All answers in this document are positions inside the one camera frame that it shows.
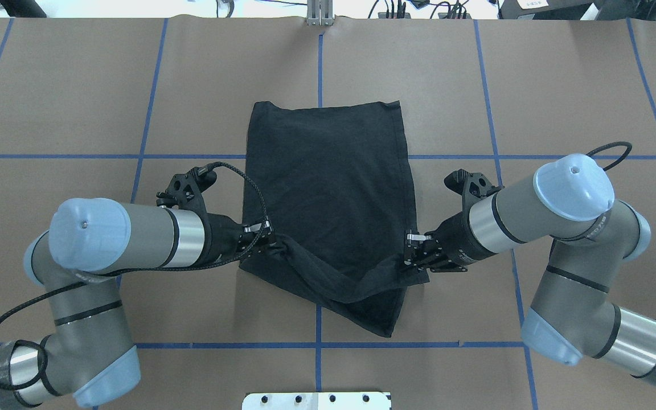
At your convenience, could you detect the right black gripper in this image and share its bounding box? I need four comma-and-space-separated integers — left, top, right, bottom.
403, 169, 503, 272

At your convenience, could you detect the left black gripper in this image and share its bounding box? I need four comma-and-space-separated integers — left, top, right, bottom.
156, 164, 276, 268

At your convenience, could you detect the black graphic t-shirt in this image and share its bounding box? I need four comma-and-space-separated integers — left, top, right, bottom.
240, 101, 429, 338

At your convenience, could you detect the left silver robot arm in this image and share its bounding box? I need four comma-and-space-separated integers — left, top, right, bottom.
0, 162, 275, 409

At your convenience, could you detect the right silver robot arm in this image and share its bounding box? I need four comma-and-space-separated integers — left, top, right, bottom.
404, 153, 656, 386

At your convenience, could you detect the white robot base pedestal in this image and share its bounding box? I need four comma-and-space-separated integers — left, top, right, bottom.
241, 391, 393, 409

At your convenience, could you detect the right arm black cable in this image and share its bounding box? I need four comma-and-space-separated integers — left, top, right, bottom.
585, 141, 633, 173

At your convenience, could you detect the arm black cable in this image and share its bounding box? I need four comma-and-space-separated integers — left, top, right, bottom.
0, 162, 274, 392
585, 141, 633, 173

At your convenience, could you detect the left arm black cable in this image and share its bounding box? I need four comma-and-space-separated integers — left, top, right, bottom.
0, 162, 274, 392

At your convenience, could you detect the aluminium frame post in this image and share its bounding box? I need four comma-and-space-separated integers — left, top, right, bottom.
306, 0, 335, 26

